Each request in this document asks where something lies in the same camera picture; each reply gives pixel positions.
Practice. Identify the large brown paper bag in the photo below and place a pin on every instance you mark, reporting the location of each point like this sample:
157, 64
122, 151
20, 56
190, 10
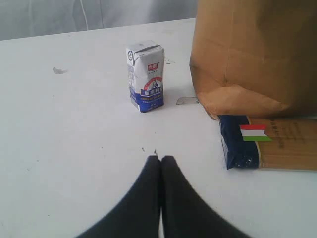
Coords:
256, 57

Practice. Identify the clear plastic scrap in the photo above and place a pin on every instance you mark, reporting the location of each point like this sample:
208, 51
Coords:
187, 101

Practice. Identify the small milk carton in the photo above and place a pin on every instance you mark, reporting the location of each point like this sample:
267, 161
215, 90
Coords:
145, 63

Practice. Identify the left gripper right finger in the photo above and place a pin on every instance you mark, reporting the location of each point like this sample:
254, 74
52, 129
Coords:
184, 213

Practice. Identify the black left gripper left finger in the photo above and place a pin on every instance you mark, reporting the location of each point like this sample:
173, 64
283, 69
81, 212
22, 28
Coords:
137, 215

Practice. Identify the spaghetti packet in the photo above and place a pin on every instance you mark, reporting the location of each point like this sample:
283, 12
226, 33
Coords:
286, 143

